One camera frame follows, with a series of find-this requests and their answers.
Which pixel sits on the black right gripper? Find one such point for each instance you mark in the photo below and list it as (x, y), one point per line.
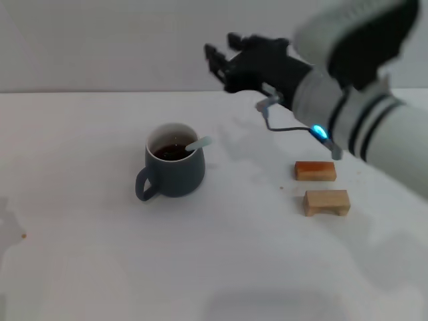
(267, 72)

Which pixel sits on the dark grey ceramic cup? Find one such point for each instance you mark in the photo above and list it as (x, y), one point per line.
(177, 175)

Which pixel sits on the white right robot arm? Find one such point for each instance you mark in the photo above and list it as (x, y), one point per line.
(364, 83)

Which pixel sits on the dark brown coffee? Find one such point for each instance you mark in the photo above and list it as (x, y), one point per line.
(168, 152)

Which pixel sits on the reddish stained wooden block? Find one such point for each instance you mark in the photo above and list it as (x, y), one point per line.
(314, 171)

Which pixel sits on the pale notched wooden block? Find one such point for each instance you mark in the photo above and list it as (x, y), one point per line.
(326, 200)

